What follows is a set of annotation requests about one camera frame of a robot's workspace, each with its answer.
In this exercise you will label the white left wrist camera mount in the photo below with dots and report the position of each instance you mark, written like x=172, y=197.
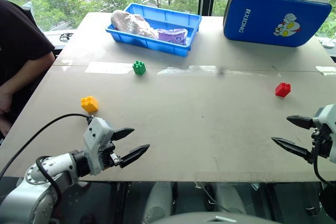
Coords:
x=97, y=134

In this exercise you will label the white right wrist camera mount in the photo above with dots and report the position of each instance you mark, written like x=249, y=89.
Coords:
x=328, y=115

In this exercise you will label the person's bare forearm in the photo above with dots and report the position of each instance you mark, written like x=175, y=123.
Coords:
x=26, y=73

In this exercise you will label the red toy block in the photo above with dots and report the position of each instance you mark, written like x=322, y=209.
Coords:
x=283, y=89

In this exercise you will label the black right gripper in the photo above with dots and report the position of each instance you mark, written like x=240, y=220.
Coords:
x=323, y=144

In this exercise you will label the yellow toy block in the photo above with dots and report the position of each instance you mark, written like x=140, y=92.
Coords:
x=89, y=104

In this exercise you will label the person's bare hand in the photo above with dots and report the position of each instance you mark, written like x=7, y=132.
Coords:
x=4, y=103

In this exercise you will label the pink crumpled cloth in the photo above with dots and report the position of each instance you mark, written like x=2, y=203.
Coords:
x=131, y=24

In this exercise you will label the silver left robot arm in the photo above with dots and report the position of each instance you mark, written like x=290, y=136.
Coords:
x=39, y=197

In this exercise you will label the grey robot torso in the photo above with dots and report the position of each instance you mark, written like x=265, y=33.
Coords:
x=215, y=218

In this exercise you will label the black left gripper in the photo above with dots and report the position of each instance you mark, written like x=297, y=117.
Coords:
x=108, y=155

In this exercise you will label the grey rounded robot leg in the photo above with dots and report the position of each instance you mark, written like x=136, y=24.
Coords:
x=228, y=197
x=158, y=201

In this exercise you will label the blue plastic bin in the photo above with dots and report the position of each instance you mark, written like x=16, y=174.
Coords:
x=162, y=16

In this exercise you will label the blue RXIONG hard case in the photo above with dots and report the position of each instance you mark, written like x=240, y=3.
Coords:
x=273, y=16

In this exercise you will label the dark rounded shape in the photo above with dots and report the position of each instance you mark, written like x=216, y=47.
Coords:
x=328, y=203

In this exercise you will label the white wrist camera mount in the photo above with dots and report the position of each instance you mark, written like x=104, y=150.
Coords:
x=328, y=115
x=97, y=134

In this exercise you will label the purple printed packet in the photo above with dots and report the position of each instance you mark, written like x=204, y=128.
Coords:
x=173, y=35

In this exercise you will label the person in black shirt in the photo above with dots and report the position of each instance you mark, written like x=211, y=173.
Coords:
x=18, y=40

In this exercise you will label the black eyeglasses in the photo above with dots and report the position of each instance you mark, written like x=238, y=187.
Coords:
x=65, y=36

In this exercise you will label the small white round object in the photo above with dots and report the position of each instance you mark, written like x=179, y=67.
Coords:
x=328, y=43

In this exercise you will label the green toy block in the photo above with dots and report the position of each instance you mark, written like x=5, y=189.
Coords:
x=139, y=67

